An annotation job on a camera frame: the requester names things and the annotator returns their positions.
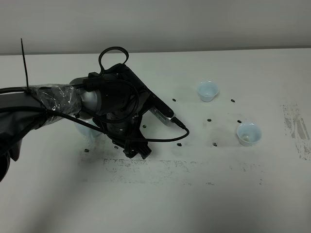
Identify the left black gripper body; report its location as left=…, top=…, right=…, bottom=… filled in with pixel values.
left=88, top=63, right=150, bottom=146

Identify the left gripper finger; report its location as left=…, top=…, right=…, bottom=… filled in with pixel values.
left=123, top=140, right=152, bottom=159

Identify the light blue porcelain teapot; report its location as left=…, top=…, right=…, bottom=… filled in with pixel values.
left=74, top=122, right=102, bottom=139

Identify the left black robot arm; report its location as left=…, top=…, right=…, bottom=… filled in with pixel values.
left=0, top=64, right=152, bottom=177

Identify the far light blue teacup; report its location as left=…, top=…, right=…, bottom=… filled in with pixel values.
left=197, top=81, right=219, bottom=102

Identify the light blue teacup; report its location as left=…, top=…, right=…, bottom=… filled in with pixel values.
left=197, top=81, right=219, bottom=102
left=236, top=122, right=262, bottom=147

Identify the near light blue teacup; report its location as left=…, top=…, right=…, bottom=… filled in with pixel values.
left=236, top=122, right=262, bottom=147

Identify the left black camera cable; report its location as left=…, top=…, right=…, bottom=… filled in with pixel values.
left=0, top=46, right=190, bottom=144

